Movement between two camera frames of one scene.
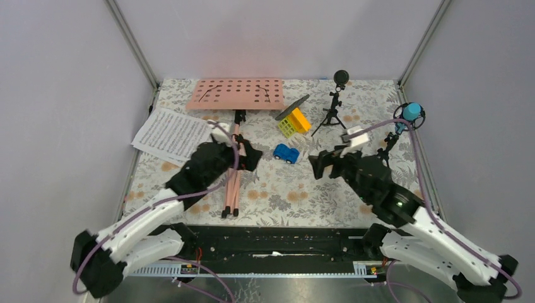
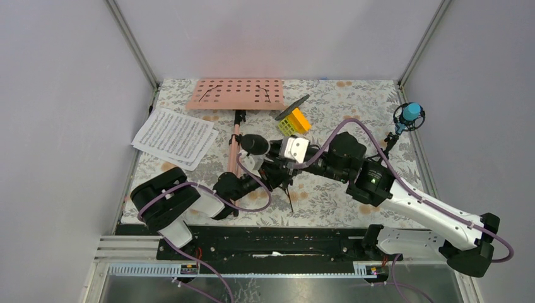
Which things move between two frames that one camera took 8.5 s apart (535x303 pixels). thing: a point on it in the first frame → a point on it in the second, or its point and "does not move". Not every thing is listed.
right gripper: (325, 158) → (281, 164)
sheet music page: (173, 136) does not move
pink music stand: (239, 95) does not move
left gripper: (252, 159) → (274, 178)
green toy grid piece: (286, 127) does not move
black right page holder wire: (265, 92) does not move
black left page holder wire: (219, 85) does not move
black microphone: (340, 78) → (257, 144)
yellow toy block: (301, 123) does not move
